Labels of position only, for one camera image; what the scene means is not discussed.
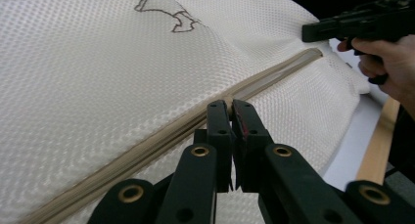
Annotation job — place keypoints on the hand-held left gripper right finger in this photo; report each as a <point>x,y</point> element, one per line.
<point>249,136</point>

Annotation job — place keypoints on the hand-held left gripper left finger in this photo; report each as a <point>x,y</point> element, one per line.
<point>217,132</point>

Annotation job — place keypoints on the white mesh laundry bag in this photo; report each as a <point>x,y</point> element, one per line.
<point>98,70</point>

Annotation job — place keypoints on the wooden table edge strip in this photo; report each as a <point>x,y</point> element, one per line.
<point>378,145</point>

